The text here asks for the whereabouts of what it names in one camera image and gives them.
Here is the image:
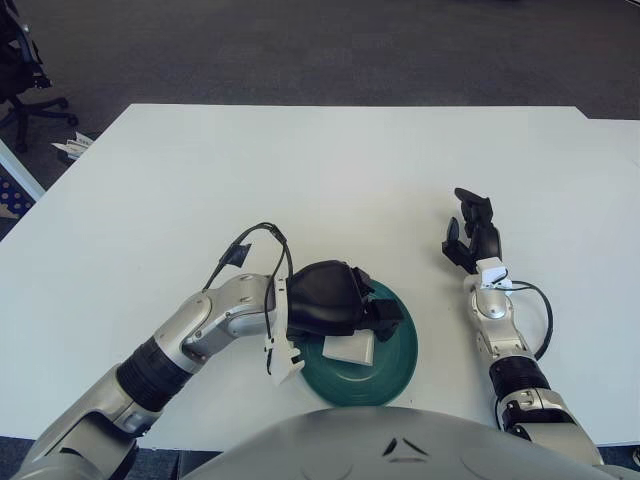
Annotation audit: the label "white charger block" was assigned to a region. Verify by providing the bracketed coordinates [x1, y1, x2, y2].
[322, 328, 377, 367]

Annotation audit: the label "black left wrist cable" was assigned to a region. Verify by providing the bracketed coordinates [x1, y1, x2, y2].
[202, 222, 296, 347]

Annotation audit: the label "white paper scraps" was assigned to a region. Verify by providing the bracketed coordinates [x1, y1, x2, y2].
[52, 132, 96, 159]

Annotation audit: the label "blue dotted floor mat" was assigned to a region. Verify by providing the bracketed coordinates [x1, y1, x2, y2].
[0, 164, 37, 220]

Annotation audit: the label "silver robot torso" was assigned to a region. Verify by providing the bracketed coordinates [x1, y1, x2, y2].
[179, 405, 632, 480]

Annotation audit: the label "black office chair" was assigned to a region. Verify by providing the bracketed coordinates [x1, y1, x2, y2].
[0, 0, 80, 154]

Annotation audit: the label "green round plate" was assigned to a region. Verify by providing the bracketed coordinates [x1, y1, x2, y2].
[294, 278, 420, 409]

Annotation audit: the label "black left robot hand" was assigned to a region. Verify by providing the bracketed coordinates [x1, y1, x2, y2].
[284, 258, 405, 344]

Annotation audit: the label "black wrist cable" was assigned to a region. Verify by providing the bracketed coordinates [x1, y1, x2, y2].
[499, 279, 556, 359]
[202, 222, 296, 347]

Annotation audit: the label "white desk frame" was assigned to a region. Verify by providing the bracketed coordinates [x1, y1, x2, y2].
[0, 137, 48, 202]

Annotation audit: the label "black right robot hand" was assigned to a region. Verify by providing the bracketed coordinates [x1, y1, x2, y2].
[440, 187, 504, 276]

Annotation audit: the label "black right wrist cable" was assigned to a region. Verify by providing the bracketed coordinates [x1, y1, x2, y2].
[499, 279, 556, 359]

